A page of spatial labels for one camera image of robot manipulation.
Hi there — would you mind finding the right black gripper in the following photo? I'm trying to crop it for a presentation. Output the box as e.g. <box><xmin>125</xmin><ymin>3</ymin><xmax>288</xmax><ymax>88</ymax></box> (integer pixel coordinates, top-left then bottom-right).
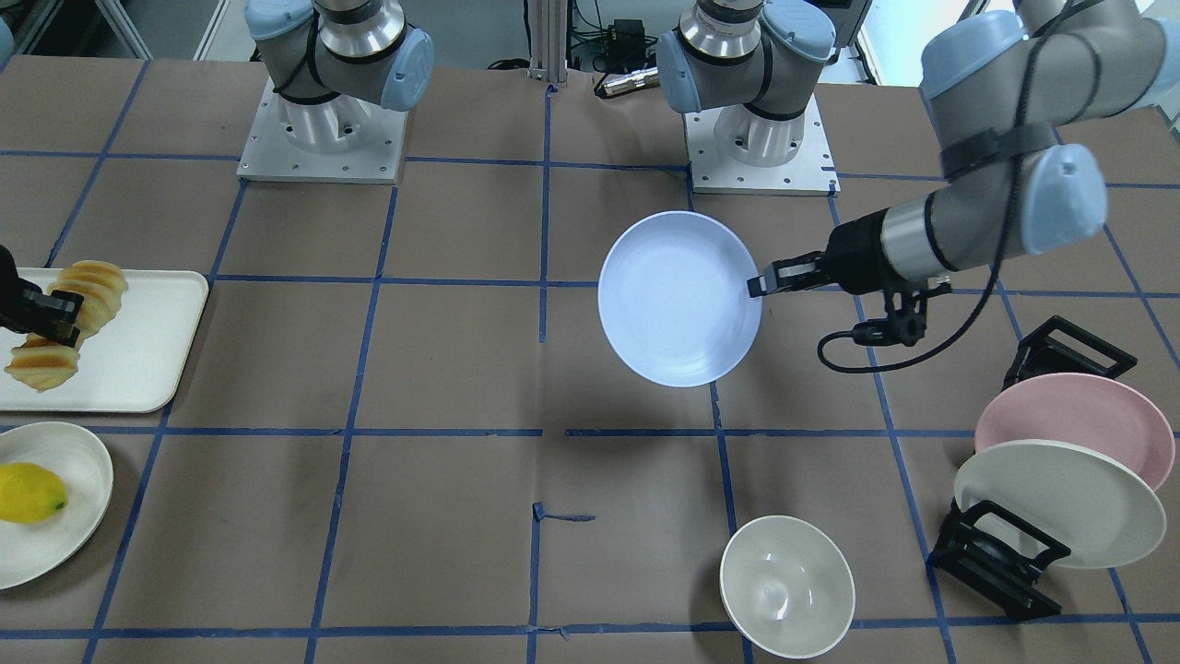
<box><xmin>1</xmin><ymin>245</ymin><xmax>85</xmax><ymax>348</ymax></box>

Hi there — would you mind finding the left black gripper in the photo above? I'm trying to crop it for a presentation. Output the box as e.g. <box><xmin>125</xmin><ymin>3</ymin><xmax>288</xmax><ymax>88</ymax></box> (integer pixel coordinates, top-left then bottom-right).
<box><xmin>747</xmin><ymin>210</ymin><xmax>952</xmax><ymax>346</ymax></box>

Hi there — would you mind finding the sliced yellow bread loaf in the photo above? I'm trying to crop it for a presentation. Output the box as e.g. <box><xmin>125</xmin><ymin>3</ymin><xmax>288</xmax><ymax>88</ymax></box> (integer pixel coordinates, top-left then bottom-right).
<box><xmin>4</xmin><ymin>252</ymin><xmax>129</xmax><ymax>392</ymax></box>

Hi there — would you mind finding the blue plate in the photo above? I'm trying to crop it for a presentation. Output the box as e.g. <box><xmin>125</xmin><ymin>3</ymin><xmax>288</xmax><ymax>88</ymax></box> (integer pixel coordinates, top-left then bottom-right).
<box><xmin>597</xmin><ymin>210</ymin><xmax>761</xmax><ymax>387</ymax></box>

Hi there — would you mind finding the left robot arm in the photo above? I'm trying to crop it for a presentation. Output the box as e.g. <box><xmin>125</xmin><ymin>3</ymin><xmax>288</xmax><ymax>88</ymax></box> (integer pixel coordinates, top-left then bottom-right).
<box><xmin>655</xmin><ymin>1</ymin><xmax>1176</xmax><ymax>346</ymax></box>

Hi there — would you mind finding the white round plate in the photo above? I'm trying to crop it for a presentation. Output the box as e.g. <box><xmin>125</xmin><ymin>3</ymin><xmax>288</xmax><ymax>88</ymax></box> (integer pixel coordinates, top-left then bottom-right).
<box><xmin>1</xmin><ymin>421</ymin><xmax>114</xmax><ymax>589</ymax></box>

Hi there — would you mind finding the pink plate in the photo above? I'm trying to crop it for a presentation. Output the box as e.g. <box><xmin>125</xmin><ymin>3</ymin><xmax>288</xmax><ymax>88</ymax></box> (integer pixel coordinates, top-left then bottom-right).
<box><xmin>974</xmin><ymin>373</ymin><xmax>1176</xmax><ymax>489</ymax></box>

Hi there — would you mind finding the cream plate in rack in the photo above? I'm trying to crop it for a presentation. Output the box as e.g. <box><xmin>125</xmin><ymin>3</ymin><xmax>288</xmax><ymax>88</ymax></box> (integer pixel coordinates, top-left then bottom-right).
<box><xmin>955</xmin><ymin>440</ymin><xmax>1167</xmax><ymax>570</ymax></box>

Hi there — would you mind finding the white rectangular tray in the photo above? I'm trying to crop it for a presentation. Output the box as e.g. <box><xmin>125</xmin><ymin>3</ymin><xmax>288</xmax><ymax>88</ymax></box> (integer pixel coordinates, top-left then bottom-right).
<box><xmin>1</xmin><ymin>269</ymin><xmax>209</xmax><ymax>413</ymax></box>

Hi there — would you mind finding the yellow lemon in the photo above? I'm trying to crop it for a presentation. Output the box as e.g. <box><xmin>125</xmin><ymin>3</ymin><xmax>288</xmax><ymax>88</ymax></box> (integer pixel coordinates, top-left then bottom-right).
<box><xmin>1</xmin><ymin>462</ymin><xmax>70</xmax><ymax>524</ymax></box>

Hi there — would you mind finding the silver cylindrical connector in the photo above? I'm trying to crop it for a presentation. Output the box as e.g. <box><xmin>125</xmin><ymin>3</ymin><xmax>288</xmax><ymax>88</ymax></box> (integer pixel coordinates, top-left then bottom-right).
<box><xmin>594</xmin><ymin>66</ymin><xmax>660</xmax><ymax>100</ymax></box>

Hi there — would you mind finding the white bowl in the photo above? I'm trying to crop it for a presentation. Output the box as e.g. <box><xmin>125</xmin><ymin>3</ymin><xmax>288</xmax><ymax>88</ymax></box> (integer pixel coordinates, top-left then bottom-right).
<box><xmin>719</xmin><ymin>517</ymin><xmax>856</xmax><ymax>659</ymax></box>

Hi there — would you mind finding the black dish rack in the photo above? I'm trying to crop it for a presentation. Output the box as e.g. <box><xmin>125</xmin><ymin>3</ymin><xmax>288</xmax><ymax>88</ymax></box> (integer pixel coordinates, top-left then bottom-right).
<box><xmin>926</xmin><ymin>314</ymin><xmax>1139</xmax><ymax>623</ymax></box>

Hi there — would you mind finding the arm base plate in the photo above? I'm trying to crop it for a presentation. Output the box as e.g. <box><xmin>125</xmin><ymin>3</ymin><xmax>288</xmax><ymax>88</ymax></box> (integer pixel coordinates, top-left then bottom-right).
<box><xmin>237</xmin><ymin>79</ymin><xmax>409</xmax><ymax>185</ymax></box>
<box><xmin>683</xmin><ymin>98</ymin><xmax>843</xmax><ymax>196</ymax></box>

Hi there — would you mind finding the aluminium frame post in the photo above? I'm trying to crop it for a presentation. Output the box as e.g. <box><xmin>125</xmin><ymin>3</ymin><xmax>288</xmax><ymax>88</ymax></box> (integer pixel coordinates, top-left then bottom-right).
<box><xmin>525</xmin><ymin>0</ymin><xmax>570</xmax><ymax>88</ymax></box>

